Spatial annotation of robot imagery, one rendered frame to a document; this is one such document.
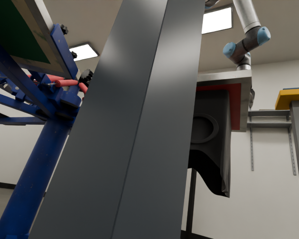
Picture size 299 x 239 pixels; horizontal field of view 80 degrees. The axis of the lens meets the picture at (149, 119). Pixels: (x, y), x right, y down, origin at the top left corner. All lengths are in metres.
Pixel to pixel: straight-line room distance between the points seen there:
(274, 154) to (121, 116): 2.91
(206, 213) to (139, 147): 2.75
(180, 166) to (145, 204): 0.12
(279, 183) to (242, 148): 0.62
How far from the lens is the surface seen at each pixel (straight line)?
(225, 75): 0.84
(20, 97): 1.69
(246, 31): 1.13
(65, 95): 1.73
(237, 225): 2.95
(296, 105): 0.95
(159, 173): 0.30
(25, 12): 0.86
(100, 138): 0.30
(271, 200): 2.98
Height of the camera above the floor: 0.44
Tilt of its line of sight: 23 degrees up
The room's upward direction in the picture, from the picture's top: 12 degrees clockwise
